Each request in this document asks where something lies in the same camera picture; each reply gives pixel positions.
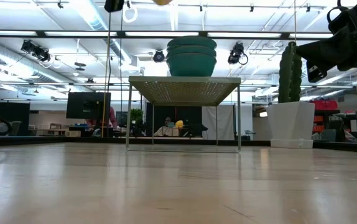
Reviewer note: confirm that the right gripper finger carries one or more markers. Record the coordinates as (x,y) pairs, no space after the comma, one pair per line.
(321,51)

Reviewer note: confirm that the black monitor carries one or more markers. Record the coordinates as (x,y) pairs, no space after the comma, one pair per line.
(88,105)

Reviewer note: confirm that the white fabric screen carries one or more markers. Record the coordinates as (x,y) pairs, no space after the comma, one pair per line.
(219,121)

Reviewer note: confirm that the green potted plant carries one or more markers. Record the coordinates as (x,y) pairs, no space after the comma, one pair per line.
(136,115)

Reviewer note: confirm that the green perforated metal shelf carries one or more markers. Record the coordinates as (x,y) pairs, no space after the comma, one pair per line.
(184,90)

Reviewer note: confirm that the yellow ceiling fixture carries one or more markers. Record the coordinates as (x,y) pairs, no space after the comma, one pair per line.
(162,1)

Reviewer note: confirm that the red storage bin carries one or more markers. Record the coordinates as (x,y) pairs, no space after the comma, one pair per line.
(324,104)

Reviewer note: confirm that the green cactus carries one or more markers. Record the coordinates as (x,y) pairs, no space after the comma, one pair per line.
(290,74)

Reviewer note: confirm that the black ceiling spotlight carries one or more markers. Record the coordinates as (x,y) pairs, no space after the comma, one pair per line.
(37,51)
(159,56)
(237,53)

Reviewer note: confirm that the black hanging box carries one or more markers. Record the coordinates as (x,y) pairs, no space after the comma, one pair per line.
(114,5)

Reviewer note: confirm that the white hexagonal plant pot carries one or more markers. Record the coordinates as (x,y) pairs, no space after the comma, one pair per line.
(290,124)

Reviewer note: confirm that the person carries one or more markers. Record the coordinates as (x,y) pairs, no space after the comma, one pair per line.
(167,121)
(113,118)

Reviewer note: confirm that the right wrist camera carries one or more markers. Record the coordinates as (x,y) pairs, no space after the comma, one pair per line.
(352,14)

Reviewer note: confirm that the black aluminium rig frame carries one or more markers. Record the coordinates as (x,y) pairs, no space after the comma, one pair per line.
(57,141)

